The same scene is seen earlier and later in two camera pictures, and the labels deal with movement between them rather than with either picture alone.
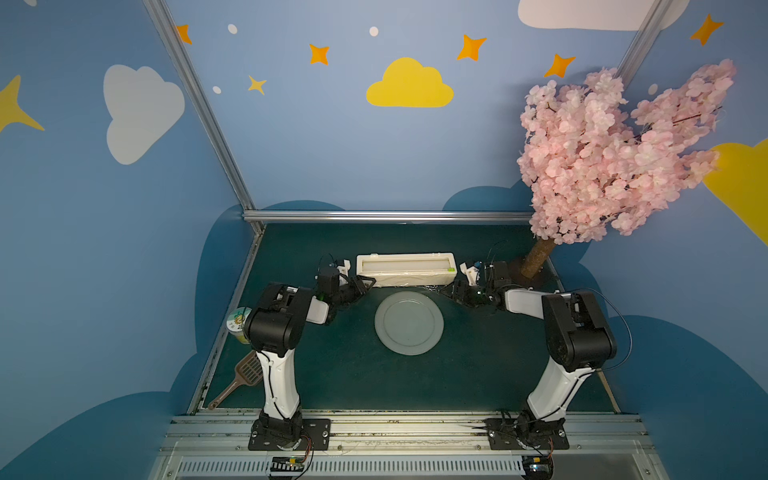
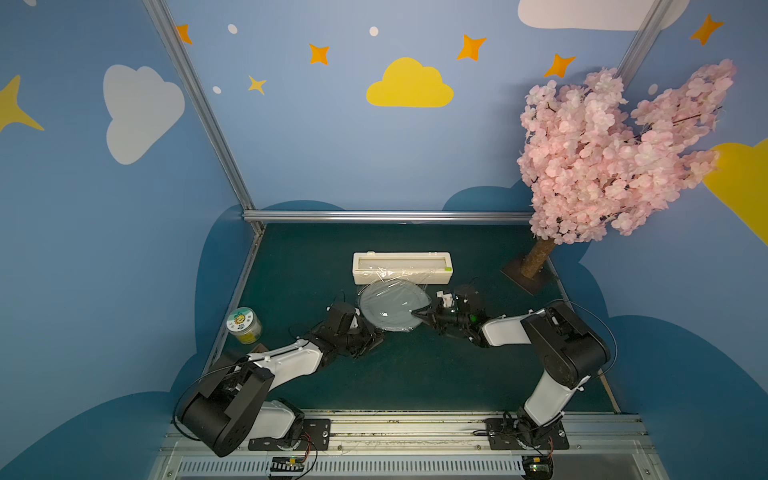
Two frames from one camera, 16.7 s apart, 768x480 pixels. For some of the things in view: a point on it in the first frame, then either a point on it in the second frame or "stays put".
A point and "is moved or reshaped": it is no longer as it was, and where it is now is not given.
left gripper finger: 363,287 -> 378,336
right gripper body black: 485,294 -> 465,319
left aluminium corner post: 205,111 stays put
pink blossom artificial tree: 593,163 stays put
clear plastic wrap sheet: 438,288 is moved or reshaped
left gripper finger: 353,298 -> 366,348
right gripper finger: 448,289 -> 423,312
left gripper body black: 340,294 -> 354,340
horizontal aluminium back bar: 380,216 stays put
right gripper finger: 461,298 -> 431,322
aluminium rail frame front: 215,447 stays put
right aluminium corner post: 642,42 stays put
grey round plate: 409,323 is moved or reshaped
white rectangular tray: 406,269 stays put
